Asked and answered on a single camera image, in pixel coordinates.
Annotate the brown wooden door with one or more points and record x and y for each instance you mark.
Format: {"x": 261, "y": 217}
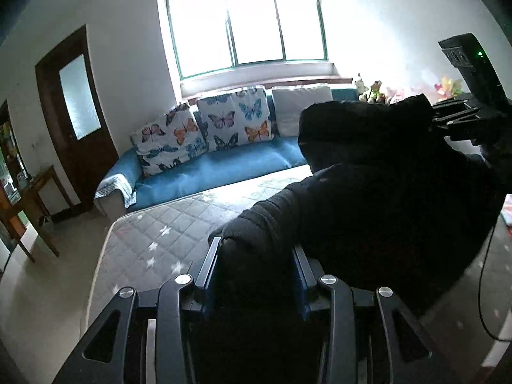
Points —
{"x": 88, "y": 160}

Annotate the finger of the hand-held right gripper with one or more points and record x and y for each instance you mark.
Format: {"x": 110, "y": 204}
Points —
{"x": 456, "y": 119}
{"x": 452, "y": 106}

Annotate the wooden table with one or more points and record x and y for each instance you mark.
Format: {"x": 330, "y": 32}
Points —
{"x": 38, "y": 182}

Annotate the black puffer jacket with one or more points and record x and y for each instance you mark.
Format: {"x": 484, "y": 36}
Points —
{"x": 380, "y": 208}

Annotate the grey star quilted mattress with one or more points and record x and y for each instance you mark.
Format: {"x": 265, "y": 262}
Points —
{"x": 160, "y": 228}

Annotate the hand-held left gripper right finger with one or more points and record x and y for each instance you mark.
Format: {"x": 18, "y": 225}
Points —
{"x": 306, "y": 280}

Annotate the blue sofa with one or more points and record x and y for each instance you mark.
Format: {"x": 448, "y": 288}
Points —
{"x": 224, "y": 168}

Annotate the colourful flower decoration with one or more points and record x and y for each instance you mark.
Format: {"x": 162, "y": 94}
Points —
{"x": 448, "y": 86}

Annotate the brown plush toy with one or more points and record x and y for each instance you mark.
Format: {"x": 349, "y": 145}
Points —
{"x": 376, "y": 90}

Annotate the green framed window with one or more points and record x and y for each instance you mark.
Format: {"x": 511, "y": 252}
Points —
{"x": 248, "y": 24}

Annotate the white plush toy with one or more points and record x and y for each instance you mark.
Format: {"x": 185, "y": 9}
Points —
{"x": 360, "y": 86}

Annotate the white pillow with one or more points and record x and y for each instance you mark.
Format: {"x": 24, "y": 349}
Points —
{"x": 300, "y": 106}

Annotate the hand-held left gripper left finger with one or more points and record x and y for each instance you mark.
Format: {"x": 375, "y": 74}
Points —
{"x": 208, "y": 272}

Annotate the wooden display cabinet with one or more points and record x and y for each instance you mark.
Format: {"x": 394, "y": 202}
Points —
{"x": 10, "y": 160}

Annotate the pink packet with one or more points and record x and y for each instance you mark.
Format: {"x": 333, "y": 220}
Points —
{"x": 508, "y": 212}

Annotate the butterfly print pillow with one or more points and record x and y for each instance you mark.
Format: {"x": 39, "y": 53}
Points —
{"x": 168, "y": 140}
{"x": 236, "y": 118}

